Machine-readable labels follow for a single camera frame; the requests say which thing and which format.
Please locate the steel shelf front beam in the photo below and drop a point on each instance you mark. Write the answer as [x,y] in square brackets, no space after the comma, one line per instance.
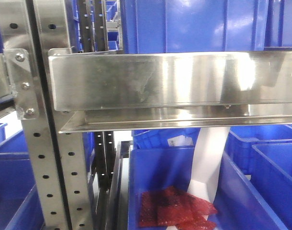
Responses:
[110,91]

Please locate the large blue bin upper shelf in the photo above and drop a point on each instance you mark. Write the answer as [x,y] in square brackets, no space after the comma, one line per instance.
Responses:
[172,26]

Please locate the blue bin lower right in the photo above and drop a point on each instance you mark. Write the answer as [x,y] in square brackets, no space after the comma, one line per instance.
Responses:
[265,153]

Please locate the blue bin with red wrap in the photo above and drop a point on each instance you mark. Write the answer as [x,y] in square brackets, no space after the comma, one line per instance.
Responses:
[239,204]

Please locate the blue bin lower left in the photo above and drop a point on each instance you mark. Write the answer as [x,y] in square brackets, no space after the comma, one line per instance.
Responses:
[20,208]

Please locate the steel corner bracket plate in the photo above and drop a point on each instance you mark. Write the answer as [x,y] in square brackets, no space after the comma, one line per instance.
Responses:
[22,84]

